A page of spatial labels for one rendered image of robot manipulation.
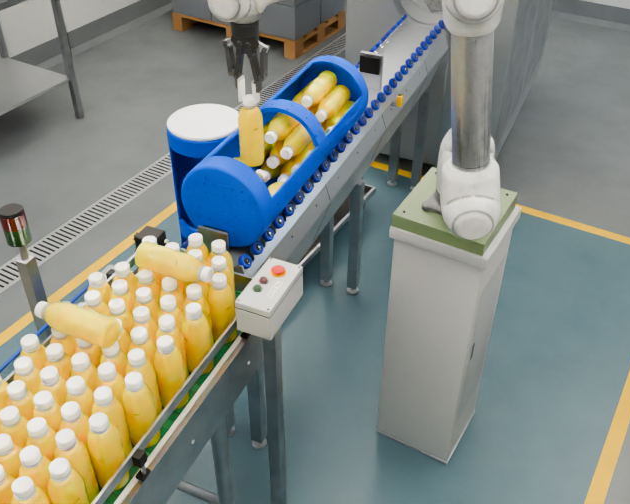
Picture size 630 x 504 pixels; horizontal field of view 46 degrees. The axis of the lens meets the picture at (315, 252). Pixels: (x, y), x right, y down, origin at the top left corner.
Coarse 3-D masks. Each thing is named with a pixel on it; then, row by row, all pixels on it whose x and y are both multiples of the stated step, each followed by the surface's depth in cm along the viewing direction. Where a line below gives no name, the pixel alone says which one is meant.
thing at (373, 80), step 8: (360, 56) 314; (368, 56) 313; (376, 56) 313; (360, 64) 316; (368, 64) 315; (376, 64) 313; (360, 72) 320; (368, 72) 317; (376, 72) 315; (368, 80) 321; (376, 80) 319; (376, 88) 321
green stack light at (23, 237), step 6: (24, 228) 192; (6, 234) 192; (12, 234) 191; (18, 234) 192; (24, 234) 193; (30, 234) 195; (6, 240) 194; (12, 240) 192; (18, 240) 192; (24, 240) 193; (30, 240) 195; (12, 246) 194; (18, 246) 194
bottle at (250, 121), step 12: (252, 108) 208; (240, 120) 209; (252, 120) 208; (240, 132) 212; (252, 132) 210; (240, 144) 214; (252, 144) 212; (240, 156) 218; (252, 156) 215; (264, 156) 219
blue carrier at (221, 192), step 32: (320, 64) 278; (352, 64) 273; (288, 96) 278; (352, 96) 280; (320, 128) 245; (224, 160) 215; (320, 160) 248; (192, 192) 221; (224, 192) 216; (256, 192) 212; (288, 192) 228; (224, 224) 224; (256, 224) 218
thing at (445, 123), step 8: (448, 56) 314; (448, 64) 316; (448, 72) 318; (448, 80) 320; (448, 88) 322; (448, 96) 324; (448, 104) 327; (448, 112) 329; (440, 120) 333; (448, 120) 331; (440, 128) 335; (448, 128) 333; (440, 136) 337; (440, 144) 340
